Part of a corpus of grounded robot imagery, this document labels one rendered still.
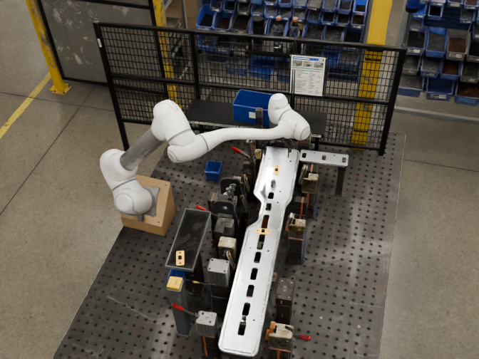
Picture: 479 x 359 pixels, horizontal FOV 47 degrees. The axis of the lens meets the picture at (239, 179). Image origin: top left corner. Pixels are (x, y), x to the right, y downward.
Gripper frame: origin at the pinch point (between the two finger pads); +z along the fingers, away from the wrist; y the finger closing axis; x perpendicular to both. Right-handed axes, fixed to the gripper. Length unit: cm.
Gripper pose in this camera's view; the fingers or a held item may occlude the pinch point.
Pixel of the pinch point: (276, 153)
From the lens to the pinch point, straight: 320.7
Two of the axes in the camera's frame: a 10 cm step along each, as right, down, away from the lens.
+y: 9.8, 1.2, -1.6
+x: 2.0, -7.2, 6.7
